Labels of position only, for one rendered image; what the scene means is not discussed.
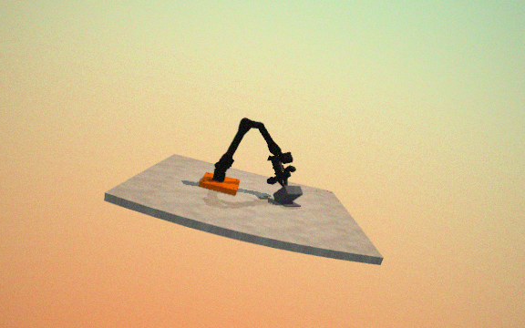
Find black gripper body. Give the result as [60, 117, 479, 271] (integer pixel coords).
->
[267, 162, 296, 185]

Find grey sloped panel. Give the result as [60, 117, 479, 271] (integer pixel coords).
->
[273, 186, 303, 207]

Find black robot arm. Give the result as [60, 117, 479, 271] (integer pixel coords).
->
[212, 118, 293, 182]

